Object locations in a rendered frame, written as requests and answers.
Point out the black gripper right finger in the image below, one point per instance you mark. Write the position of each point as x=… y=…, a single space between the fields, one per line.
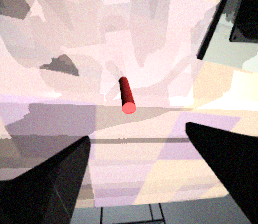
x=233 y=157

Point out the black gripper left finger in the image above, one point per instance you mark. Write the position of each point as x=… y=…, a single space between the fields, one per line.
x=47 y=193

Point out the red peg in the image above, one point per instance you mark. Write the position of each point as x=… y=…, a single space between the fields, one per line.
x=128 y=104

